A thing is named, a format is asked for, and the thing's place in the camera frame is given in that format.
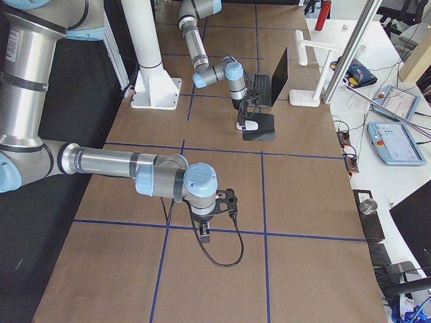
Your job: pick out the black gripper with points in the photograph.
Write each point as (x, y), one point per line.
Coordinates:
(241, 108)
(201, 219)

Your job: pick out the white computer mouse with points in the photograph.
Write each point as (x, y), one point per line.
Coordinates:
(249, 125)

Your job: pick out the black mouse pad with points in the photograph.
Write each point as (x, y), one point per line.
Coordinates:
(266, 130)

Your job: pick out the dark grey laptop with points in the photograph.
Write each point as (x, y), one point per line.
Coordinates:
(264, 89)

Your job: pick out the brown paper table cover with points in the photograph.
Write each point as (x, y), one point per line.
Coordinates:
(301, 255)

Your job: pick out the left grey USB hub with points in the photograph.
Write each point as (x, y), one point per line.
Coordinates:
(344, 138)

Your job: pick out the grey usb hub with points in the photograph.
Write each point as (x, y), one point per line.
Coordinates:
(344, 138)
(351, 163)

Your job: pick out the right grey USB hub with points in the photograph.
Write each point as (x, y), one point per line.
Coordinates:
(351, 163)

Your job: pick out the navy patterned pouch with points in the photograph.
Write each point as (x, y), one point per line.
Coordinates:
(358, 75)

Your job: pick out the red bottle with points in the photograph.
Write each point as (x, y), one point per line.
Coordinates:
(323, 15)

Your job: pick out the near blue teach pendant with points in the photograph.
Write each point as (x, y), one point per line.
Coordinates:
(394, 144)

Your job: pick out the blue teach pendant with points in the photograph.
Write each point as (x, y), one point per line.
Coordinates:
(396, 103)
(394, 144)

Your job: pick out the silver metal cup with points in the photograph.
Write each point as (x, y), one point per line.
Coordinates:
(368, 206)

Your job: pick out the far blue teach pendant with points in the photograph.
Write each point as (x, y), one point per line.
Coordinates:
(396, 103)

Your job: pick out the black box under cup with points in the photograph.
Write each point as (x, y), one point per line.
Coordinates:
(370, 223)

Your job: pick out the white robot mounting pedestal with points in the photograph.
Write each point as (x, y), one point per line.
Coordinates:
(154, 88)

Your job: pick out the aluminium frame post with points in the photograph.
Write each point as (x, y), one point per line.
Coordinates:
(366, 16)

